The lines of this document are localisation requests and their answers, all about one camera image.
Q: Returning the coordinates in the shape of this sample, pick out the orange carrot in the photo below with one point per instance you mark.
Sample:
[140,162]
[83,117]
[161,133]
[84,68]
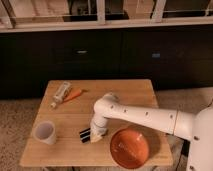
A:
[73,94]

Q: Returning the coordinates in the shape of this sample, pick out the orange bowl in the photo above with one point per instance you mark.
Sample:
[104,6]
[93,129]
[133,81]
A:
[129,149]

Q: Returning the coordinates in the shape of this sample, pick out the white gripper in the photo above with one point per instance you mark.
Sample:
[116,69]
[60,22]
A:
[98,126]

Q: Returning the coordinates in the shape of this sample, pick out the dark cabinet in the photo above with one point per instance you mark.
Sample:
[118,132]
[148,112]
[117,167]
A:
[171,57]

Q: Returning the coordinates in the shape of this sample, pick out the black white striped eraser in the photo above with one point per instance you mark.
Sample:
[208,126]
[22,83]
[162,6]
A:
[85,135]

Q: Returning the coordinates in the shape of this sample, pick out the clear plastic bottle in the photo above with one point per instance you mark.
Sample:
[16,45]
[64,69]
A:
[61,93]

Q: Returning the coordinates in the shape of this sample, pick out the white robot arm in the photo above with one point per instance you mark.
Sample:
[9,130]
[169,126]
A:
[196,128]

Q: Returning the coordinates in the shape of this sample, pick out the white plastic cup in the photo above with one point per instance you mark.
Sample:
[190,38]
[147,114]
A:
[45,132]

